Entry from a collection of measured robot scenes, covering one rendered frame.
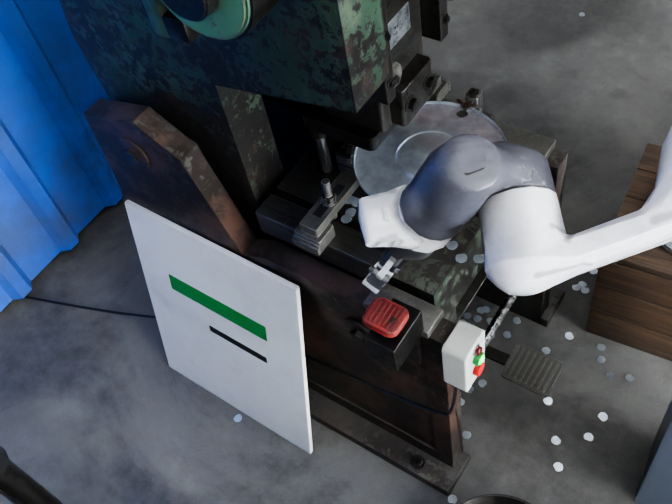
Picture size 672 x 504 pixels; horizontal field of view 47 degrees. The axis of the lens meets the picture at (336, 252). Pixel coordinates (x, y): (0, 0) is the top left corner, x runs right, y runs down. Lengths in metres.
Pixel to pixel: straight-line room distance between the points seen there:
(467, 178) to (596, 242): 0.16
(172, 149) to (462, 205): 0.76
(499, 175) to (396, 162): 0.61
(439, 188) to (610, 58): 2.08
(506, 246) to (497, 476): 1.14
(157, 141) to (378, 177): 0.42
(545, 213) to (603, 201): 1.53
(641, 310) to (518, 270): 1.14
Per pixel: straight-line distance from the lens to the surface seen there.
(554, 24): 3.06
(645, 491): 1.93
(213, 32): 1.06
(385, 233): 0.98
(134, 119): 1.55
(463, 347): 1.42
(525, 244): 0.91
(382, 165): 1.48
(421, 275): 1.48
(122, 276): 2.51
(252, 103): 1.48
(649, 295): 1.97
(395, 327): 1.29
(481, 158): 0.89
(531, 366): 1.93
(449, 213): 0.91
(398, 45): 1.34
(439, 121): 1.55
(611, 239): 0.92
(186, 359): 2.15
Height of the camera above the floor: 1.86
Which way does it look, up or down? 52 degrees down
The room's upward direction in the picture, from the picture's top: 14 degrees counter-clockwise
